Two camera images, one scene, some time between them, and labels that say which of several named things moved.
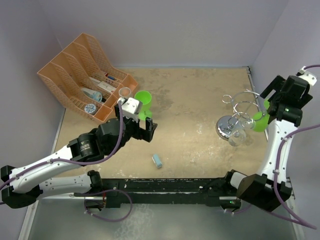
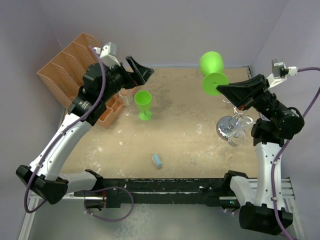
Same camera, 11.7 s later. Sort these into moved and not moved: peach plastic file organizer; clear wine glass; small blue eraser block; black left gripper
Moved: black left gripper
Not moved: peach plastic file organizer; clear wine glass; small blue eraser block
